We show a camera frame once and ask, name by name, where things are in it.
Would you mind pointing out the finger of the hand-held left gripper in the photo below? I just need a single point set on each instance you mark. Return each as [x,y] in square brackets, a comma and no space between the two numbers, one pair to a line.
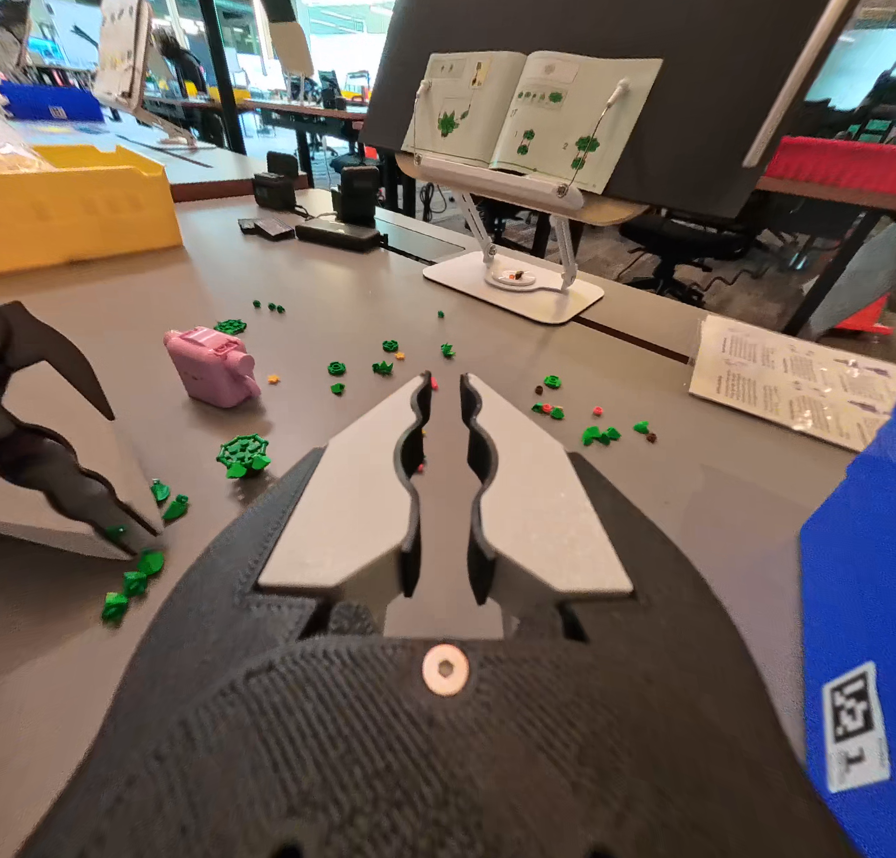
[42,529]
[70,417]

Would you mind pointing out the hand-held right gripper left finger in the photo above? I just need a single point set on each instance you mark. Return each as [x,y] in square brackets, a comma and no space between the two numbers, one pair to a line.
[343,522]

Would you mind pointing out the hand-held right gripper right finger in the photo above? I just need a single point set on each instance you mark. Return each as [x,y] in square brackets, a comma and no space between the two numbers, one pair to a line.
[546,522]

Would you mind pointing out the green web plant assembly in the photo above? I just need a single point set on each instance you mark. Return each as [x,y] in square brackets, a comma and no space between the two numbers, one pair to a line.
[241,450]

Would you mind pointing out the scattered green leaf pieces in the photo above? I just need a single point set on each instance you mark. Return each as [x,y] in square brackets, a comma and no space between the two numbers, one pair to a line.
[150,562]

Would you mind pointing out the pink brick watering can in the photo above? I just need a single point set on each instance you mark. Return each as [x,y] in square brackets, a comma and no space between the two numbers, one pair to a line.
[210,368]

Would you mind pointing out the green flat stem piece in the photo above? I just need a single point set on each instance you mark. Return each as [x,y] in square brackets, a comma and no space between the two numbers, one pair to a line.
[231,326]

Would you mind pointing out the yellow plastic bin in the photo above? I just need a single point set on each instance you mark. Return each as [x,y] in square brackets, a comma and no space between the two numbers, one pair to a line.
[84,207]

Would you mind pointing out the clear plastic bags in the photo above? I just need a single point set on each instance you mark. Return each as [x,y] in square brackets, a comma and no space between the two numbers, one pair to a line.
[21,151]

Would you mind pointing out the small black flat device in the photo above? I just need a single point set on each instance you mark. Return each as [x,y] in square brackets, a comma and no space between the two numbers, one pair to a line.
[266,229]

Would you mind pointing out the black flat bar device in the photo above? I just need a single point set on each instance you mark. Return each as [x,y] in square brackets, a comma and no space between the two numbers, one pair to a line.
[336,235]

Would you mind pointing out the black office chair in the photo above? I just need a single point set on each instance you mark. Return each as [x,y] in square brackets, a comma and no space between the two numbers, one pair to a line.
[679,239]

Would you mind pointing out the blue plastic bin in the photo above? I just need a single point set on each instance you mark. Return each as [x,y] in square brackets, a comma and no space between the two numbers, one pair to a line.
[42,102]
[854,592]

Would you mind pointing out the black desktop device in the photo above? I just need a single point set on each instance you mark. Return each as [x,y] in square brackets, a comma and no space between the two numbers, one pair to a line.
[358,197]

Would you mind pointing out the wooden cardboard stand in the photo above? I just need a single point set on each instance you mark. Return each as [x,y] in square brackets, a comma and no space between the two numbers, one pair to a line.
[122,39]

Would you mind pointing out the black pole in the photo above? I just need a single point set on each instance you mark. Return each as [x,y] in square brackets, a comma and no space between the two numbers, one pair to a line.
[217,53]

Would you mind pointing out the flower instruction booklet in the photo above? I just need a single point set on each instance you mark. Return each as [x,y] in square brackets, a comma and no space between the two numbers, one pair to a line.
[546,123]

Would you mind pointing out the red ribbed bin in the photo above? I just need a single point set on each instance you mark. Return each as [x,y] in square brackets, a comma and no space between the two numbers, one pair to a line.
[833,162]

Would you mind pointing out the black camera box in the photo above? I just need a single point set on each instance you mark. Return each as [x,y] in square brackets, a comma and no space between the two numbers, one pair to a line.
[274,186]

